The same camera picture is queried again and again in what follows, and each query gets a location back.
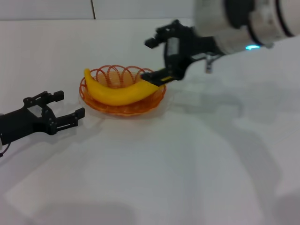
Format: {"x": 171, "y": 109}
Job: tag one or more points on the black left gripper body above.
{"x": 21, "y": 124}

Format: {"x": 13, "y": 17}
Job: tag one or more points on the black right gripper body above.
{"x": 192, "y": 47}

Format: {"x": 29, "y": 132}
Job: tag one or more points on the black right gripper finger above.
{"x": 152, "y": 42}
{"x": 157, "y": 76}

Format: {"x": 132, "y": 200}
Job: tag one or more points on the yellow banana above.
{"x": 117, "y": 96}

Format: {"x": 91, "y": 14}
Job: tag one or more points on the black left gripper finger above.
{"x": 78, "y": 114}
{"x": 57, "y": 96}

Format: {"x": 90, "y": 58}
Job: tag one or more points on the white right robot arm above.
{"x": 211, "y": 23}

